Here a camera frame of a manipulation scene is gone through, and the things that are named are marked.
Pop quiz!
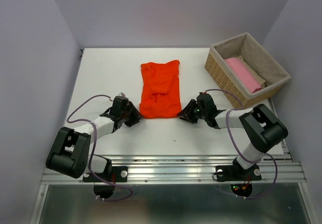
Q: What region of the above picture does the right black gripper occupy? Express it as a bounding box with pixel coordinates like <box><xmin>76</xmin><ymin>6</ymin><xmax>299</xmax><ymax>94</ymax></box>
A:
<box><xmin>176</xmin><ymin>98</ymin><xmax>207</xmax><ymax>123</ymax></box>

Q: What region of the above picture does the orange t shirt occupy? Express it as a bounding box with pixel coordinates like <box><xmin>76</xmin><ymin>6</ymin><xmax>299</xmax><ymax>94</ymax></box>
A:
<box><xmin>139</xmin><ymin>60</ymin><xmax>182</xmax><ymax>119</ymax></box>

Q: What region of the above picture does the wicker basket with liner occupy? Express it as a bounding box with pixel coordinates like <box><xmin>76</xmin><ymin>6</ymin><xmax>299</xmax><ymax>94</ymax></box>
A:
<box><xmin>205</xmin><ymin>33</ymin><xmax>291</xmax><ymax>108</ymax></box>

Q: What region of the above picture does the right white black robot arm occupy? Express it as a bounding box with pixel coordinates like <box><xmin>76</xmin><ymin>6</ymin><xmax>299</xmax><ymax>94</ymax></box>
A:
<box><xmin>177</xmin><ymin>92</ymin><xmax>288</xmax><ymax>179</ymax></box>

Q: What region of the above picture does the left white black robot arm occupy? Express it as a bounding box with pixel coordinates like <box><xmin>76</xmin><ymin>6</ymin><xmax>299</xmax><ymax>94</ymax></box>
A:
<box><xmin>46</xmin><ymin>96</ymin><xmax>143</xmax><ymax>179</ymax></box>

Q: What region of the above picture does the pink rolled t shirt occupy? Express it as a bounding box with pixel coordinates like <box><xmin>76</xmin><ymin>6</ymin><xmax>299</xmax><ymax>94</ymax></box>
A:
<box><xmin>225</xmin><ymin>57</ymin><xmax>262</xmax><ymax>93</ymax></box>

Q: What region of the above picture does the beige rolled t shirt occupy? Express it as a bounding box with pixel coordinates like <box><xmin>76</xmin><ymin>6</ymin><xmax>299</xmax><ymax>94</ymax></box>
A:
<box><xmin>238</xmin><ymin>55</ymin><xmax>266</xmax><ymax>88</ymax></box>

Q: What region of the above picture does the aluminium mounting rail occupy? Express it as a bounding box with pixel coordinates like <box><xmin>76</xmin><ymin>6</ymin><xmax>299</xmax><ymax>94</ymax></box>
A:
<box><xmin>41</xmin><ymin>155</ymin><xmax>307</xmax><ymax>184</ymax></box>

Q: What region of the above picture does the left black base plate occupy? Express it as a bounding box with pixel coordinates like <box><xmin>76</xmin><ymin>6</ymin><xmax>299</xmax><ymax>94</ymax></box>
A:
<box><xmin>82</xmin><ymin>165</ymin><xmax>128</xmax><ymax>183</ymax></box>

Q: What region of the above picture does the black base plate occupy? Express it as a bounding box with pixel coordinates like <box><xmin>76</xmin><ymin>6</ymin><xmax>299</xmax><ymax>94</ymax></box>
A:
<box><xmin>82</xmin><ymin>165</ymin><xmax>128</xmax><ymax>183</ymax></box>
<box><xmin>212</xmin><ymin>165</ymin><xmax>262</xmax><ymax>182</ymax></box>

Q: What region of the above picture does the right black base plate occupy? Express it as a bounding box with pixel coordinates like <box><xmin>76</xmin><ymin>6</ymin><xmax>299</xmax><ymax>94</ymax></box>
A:
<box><xmin>212</xmin><ymin>165</ymin><xmax>262</xmax><ymax>182</ymax></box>

